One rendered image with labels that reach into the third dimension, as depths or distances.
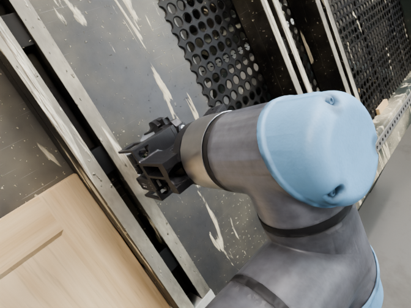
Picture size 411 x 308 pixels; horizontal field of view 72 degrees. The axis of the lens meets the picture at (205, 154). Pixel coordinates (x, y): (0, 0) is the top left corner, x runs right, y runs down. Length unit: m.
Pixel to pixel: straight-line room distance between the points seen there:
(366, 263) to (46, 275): 0.39
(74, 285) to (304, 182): 0.39
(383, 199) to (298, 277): 1.98
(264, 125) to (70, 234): 0.35
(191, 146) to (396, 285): 1.68
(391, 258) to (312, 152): 1.78
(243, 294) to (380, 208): 1.94
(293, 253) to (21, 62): 0.36
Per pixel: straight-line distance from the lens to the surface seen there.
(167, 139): 0.34
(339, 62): 0.88
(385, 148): 1.15
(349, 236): 0.23
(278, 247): 0.23
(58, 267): 0.47
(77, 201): 0.46
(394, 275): 1.88
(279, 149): 0.18
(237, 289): 0.22
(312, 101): 0.18
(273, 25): 0.68
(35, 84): 0.40
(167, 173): 0.28
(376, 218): 2.06
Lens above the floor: 1.52
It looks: 43 degrees down
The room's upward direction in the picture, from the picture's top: 4 degrees counter-clockwise
